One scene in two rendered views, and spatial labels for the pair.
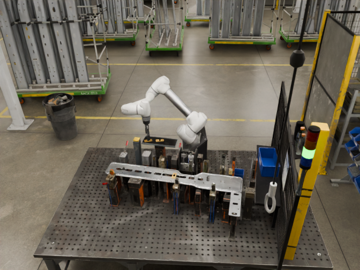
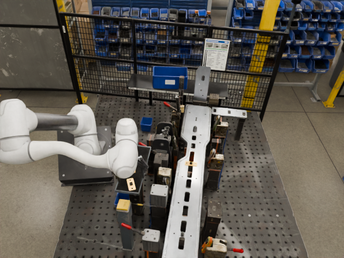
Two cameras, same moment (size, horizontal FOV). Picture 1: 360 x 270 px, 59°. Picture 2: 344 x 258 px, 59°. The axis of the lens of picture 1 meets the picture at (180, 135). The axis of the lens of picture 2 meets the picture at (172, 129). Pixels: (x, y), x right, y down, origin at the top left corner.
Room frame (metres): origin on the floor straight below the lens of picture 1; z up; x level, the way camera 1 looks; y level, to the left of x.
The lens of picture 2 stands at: (2.72, 1.42, 2.56)
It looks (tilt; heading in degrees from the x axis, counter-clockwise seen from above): 42 degrees down; 263
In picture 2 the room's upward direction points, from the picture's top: 3 degrees clockwise
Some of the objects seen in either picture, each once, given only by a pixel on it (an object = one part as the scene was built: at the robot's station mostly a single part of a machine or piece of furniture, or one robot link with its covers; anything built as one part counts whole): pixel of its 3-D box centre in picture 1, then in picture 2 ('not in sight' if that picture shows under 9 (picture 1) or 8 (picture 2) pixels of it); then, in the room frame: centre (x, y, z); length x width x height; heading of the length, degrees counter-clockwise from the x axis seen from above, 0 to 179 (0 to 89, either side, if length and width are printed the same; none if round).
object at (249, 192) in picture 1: (248, 204); (211, 112); (2.12, -0.62, 0.88); 0.08 x 0.08 x 0.36; 77
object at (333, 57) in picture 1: (324, 92); (15, 29); (4.18, -2.11, 1.00); 1.34 x 0.14 x 2.00; 176
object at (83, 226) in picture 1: (184, 195); (179, 182); (2.47, -0.03, 0.68); 2.56 x 1.61 x 0.04; 86
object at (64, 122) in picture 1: (62, 117); not in sight; (4.74, 2.00, 0.36); 0.54 x 0.50 x 0.73; 176
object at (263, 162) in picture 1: (268, 162); (170, 77); (2.48, -0.87, 1.10); 0.30 x 0.17 x 0.13; 175
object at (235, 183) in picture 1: (172, 176); (191, 166); (2.41, 0.09, 1.00); 1.38 x 0.22 x 0.02; 77
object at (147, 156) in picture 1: (148, 169); (158, 209); (2.65, 0.35, 0.90); 0.13 x 0.10 x 0.41; 167
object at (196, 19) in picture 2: (300, 137); (195, 22); (2.26, -1.04, 1.53); 0.06 x 0.06 x 0.20
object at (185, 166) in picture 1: (187, 168); (163, 155); (2.59, -0.08, 0.94); 0.18 x 0.13 x 0.49; 77
